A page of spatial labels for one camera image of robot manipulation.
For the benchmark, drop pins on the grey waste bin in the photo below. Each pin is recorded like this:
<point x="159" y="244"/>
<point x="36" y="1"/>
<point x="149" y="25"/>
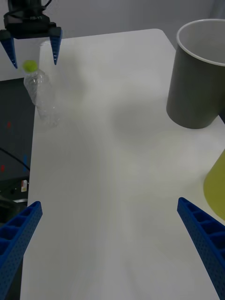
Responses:
<point x="192" y="93"/>

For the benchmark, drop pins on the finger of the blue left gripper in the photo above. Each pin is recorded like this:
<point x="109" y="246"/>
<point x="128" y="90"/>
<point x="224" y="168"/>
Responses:
<point x="9" y="47"/>
<point x="56" y="44"/>

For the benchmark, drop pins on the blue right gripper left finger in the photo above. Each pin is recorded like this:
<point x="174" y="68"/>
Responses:
<point x="16" y="246"/>

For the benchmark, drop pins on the yellow-green waste bin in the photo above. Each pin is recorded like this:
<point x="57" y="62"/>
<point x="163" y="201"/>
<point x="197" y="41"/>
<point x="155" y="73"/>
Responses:
<point x="216" y="187"/>

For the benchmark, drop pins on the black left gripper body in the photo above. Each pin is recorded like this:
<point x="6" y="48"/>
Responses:
<point x="28" y="25"/>

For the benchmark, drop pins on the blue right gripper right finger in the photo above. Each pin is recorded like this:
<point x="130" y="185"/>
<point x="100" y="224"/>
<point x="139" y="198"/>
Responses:
<point x="206" y="253"/>

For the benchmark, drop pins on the clear bottle with green cap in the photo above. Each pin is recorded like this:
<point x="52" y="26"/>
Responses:
<point x="39" y="93"/>

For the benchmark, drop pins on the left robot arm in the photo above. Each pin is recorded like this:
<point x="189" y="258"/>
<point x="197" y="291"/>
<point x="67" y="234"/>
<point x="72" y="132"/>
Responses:
<point x="23" y="5"/>

